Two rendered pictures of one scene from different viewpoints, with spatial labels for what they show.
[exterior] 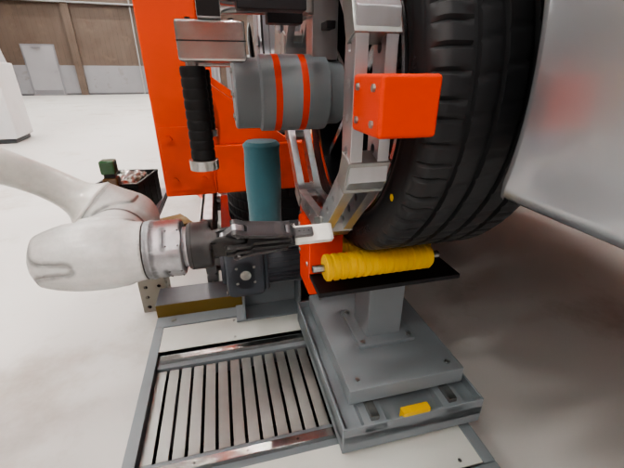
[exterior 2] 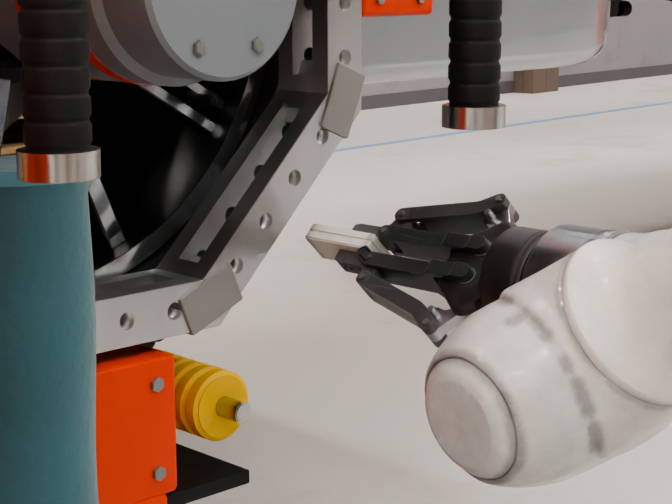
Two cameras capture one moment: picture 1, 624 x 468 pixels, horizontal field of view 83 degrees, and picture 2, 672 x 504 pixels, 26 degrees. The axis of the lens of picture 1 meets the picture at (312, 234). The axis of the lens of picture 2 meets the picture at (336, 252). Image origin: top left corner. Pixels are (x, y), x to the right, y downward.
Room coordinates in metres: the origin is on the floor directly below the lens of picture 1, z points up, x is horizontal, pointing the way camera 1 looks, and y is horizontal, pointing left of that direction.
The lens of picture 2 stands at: (1.14, 0.98, 0.86)
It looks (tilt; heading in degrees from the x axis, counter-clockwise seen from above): 11 degrees down; 239
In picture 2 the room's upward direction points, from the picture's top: straight up
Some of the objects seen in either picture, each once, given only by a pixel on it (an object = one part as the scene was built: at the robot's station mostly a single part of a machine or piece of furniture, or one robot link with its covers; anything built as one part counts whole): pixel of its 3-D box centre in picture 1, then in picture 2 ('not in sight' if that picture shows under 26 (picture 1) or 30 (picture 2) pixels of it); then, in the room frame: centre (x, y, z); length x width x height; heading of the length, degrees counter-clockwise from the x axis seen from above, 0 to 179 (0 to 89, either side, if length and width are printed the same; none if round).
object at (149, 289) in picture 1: (149, 260); not in sight; (1.23, 0.65, 0.21); 0.10 x 0.10 x 0.42; 14
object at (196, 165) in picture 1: (198, 117); (475, 12); (0.55, 0.17, 0.83); 0.04 x 0.04 x 0.16
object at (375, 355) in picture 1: (378, 298); not in sight; (0.81, -0.18, 0.32); 0.40 x 0.30 x 0.28; 14
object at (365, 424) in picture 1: (373, 351); not in sight; (0.81, -0.18, 0.13); 0.50 x 0.36 x 0.10; 14
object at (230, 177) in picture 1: (287, 134); not in sight; (1.27, 0.09, 0.69); 0.52 x 0.17 x 0.35; 104
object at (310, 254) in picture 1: (334, 251); (55, 456); (0.78, -0.06, 0.48); 0.16 x 0.12 x 0.17; 104
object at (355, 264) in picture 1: (377, 261); (130, 376); (0.68, -0.14, 0.51); 0.29 x 0.06 x 0.06; 104
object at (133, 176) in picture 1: (130, 190); not in sight; (1.18, 0.63, 0.51); 0.20 x 0.14 x 0.13; 5
